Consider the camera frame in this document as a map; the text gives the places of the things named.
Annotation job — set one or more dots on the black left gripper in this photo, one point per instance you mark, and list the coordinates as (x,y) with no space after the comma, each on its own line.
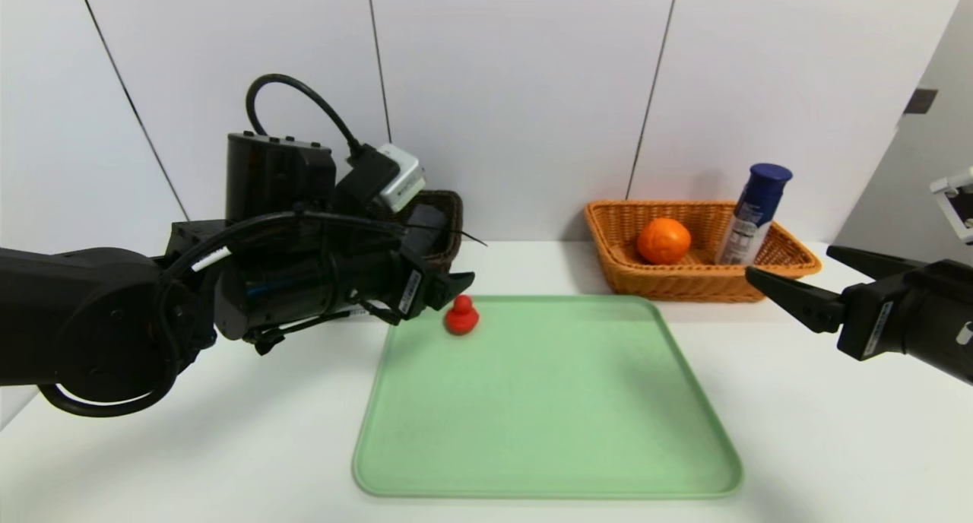
(411,291)

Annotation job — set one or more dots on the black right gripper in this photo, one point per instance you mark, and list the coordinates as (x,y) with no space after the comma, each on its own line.
(876,319)

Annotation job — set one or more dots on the red rubber duck toy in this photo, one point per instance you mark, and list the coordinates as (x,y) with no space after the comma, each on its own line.
(461,319)

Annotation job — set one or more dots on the blue and white bottle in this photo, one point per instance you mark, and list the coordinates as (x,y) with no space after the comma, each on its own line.
(754,211)

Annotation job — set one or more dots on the orange fruit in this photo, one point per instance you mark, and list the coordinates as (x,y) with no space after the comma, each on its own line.
(663,241)

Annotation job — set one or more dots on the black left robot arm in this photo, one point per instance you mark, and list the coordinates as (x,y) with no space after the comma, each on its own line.
(76,318)

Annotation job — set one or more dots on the dark brown wicker basket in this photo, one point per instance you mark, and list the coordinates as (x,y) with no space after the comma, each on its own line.
(448,219)

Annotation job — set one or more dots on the orange wicker basket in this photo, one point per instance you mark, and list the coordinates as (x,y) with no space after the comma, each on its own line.
(684,283)

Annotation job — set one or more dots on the light green plastic tray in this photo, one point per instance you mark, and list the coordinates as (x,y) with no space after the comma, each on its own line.
(593,424)

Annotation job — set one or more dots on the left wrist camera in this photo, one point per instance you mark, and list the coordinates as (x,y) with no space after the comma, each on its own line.
(399,177)

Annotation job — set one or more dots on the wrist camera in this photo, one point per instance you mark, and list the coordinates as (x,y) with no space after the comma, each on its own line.
(959,204)
(399,177)

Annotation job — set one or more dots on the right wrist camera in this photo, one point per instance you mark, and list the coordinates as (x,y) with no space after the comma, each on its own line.
(959,204)

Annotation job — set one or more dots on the dark wall fixture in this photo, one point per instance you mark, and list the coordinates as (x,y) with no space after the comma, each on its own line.
(920,101)

